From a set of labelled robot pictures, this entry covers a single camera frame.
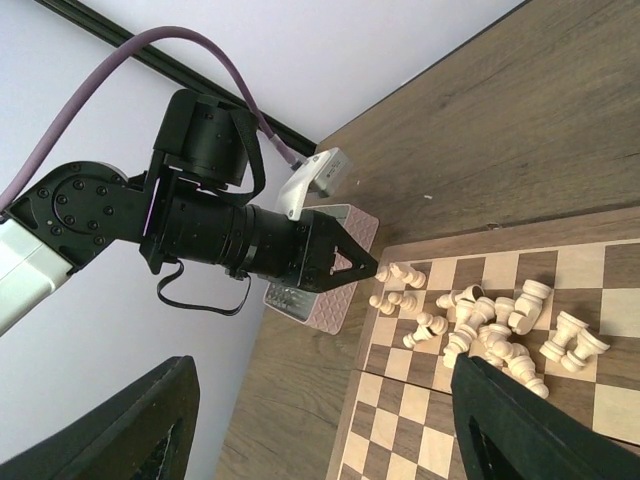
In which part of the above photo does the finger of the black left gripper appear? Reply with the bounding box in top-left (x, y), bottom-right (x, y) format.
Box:
top-left (319, 217), bottom-right (378, 292)

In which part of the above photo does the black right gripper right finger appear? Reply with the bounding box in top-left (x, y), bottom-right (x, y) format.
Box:
top-left (451, 354), bottom-right (639, 479)

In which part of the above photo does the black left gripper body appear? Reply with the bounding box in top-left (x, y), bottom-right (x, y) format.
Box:
top-left (169, 202), bottom-right (340, 293)

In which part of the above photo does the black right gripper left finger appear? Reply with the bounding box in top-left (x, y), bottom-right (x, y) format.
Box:
top-left (1, 356), bottom-right (200, 479)

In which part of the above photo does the light wooden chess piece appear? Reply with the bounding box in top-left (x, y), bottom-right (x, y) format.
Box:
top-left (374, 262), bottom-right (427, 291)

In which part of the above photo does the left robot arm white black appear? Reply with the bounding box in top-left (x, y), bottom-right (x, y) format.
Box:
top-left (1, 89), bottom-right (378, 330)

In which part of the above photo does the light wooden chess pawn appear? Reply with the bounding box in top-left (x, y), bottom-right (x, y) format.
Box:
top-left (369, 292), bottom-right (418, 315)

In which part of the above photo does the light wooden chess rook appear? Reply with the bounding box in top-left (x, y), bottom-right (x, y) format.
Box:
top-left (539, 311), bottom-right (588, 363)

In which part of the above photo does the light wooden chess knight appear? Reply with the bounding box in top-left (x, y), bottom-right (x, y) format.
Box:
top-left (508, 279), bottom-right (552, 335)

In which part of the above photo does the wooden chess board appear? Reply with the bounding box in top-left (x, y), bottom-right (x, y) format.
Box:
top-left (327, 207), bottom-right (639, 479)

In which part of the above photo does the pink metal tin tray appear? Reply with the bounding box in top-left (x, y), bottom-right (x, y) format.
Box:
top-left (263, 204), bottom-right (379, 335)

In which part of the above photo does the black aluminium frame rail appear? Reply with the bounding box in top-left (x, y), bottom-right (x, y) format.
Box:
top-left (36, 0), bottom-right (317, 156)

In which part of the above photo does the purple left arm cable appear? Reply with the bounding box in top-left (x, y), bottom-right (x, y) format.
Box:
top-left (0, 27), bottom-right (304, 204)

